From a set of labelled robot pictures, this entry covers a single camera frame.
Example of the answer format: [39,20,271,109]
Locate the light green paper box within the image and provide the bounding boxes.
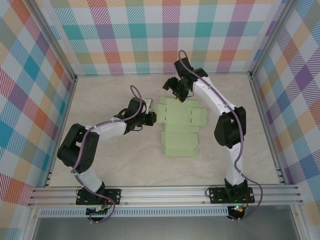
[153,96,208,158]

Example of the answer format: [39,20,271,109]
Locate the aluminium frame post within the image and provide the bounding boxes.
[248,0,295,81]
[29,0,78,83]

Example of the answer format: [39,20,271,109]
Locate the aluminium frame leg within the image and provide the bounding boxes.
[23,206,42,240]
[289,204,307,240]

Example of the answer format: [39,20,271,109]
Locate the wide aluminium mounting rail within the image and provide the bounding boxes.
[27,184,303,207]

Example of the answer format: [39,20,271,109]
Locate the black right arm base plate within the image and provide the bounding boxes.
[208,186,255,205]

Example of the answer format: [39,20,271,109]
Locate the aluminium table side rail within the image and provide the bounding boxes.
[249,76,286,186]
[43,77,78,188]

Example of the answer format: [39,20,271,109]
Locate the slotted grey cable duct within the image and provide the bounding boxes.
[39,206,230,218]

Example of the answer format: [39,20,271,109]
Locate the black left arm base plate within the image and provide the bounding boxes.
[76,188,123,206]

